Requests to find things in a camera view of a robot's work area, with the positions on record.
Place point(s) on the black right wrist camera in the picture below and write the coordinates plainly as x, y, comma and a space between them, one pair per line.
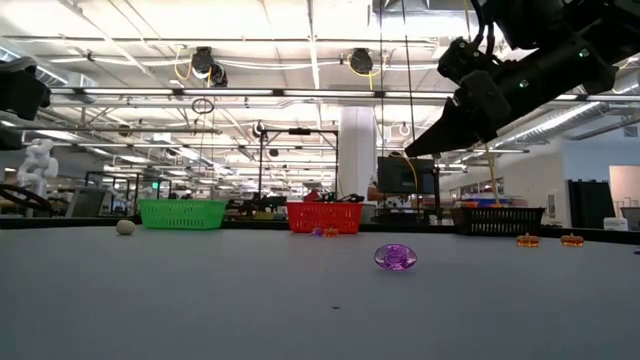
462, 57

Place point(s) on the red plastic basket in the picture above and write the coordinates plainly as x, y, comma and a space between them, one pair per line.
325, 215

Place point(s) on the black cabinet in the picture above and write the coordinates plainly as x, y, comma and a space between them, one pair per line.
590, 202

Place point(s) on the orange translucent pumpkin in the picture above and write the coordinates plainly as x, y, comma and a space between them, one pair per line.
527, 241
330, 232
572, 241

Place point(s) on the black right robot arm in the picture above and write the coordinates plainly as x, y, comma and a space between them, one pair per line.
575, 30

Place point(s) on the beige panel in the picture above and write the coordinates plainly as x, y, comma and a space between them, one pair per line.
625, 187

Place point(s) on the green plastic basket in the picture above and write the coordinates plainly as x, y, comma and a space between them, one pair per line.
182, 214

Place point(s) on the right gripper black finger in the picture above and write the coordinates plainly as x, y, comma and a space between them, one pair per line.
440, 135

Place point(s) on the white column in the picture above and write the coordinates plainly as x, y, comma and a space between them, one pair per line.
357, 150

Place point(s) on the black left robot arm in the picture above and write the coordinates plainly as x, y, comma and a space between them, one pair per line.
20, 90

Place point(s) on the cream plastic skull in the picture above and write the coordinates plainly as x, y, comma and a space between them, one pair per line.
125, 227

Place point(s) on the overhead LED light bar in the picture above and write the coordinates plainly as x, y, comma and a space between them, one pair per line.
325, 92

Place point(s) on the black frame rig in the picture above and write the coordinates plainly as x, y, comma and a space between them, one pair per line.
299, 131

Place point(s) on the black plastic basket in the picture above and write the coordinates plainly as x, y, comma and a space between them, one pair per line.
497, 221

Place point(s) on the white container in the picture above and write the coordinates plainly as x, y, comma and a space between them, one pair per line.
615, 223

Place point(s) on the black screen on stand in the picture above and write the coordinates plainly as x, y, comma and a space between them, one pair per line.
405, 175

